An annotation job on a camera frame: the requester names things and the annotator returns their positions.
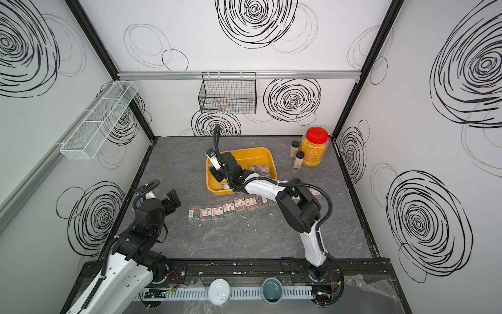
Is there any eleventh clear paper clip box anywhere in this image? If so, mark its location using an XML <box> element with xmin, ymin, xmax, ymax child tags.
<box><xmin>188</xmin><ymin>207</ymin><xmax>200</xmax><ymax>222</ymax></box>

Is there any yellow plastic storage tray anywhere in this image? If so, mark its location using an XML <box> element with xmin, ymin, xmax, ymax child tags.
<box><xmin>206</xmin><ymin>147</ymin><xmax>277</xmax><ymax>196</ymax></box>

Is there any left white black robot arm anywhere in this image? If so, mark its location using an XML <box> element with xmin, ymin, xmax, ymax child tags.
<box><xmin>67</xmin><ymin>189</ymin><xmax>181</xmax><ymax>313</ymax></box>

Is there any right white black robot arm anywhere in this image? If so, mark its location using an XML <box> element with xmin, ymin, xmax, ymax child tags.
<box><xmin>207</xmin><ymin>151</ymin><xmax>333</xmax><ymax>282</ymax></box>

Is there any front black cap spice bottle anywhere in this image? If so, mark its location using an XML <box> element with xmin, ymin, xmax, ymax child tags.
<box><xmin>294</xmin><ymin>151</ymin><xmax>305</xmax><ymax>169</ymax></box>

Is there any black cap spice bottle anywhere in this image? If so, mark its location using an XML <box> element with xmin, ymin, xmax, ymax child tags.
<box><xmin>294</xmin><ymin>151</ymin><xmax>305</xmax><ymax>169</ymax></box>
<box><xmin>290</xmin><ymin>140</ymin><xmax>300</xmax><ymax>158</ymax></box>

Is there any rear black cap spice bottle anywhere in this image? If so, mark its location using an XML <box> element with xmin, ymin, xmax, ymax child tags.
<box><xmin>290</xmin><ymin>140</ymin><xmax>300</xmax><ymax>158</ymax></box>

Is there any red lid corn jar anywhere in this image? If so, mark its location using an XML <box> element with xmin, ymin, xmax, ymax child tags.
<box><xmin>301</xmin><ymin>127</ymin><xmax>329</xmax><ymax>167</ymax></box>

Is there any grey green cup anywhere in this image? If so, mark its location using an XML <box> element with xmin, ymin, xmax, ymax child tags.
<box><xmin>261</xmin><ymin>277</ymin><xmax>284</xmax><ymax>305</ymax></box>

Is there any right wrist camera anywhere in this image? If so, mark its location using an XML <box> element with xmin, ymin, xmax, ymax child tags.
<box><xmin>206</xmin><ymin>148</ymin><xmax>222</xmax><ymax>173</ymax></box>

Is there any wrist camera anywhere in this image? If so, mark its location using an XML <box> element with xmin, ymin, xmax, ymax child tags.
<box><xmin>135</xmin><ymin>189</ymin><xmax>155</xmax><ymax>201</ymax></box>
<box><xmin>206</xmin><ymin>148</ymin><xmax>222</xmax><ymax>173</ymax></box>

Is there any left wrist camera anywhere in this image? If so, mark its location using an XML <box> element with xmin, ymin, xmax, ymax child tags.
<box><xmin>135</xmin><ymin>189</ymin><xmax>155</xmax><ymax>201</ymax></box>

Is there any black wire wall basket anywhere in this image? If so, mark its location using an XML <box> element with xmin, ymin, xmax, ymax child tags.
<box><xmin>197</xmin><ymin>71</ymin><xmax>258</xmax><ymax>114</ymax></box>

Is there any white slotted cable duct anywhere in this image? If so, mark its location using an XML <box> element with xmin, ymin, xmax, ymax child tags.
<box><xmin>133</xmin><ymin>286</ymin><xmax>313</xmax><ymax>302</ymax></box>

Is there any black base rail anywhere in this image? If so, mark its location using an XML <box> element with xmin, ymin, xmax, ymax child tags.
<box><xmin>78</xmin><ymin>258</ymin><xmax>395</xmax><ymax>285</ymax></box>

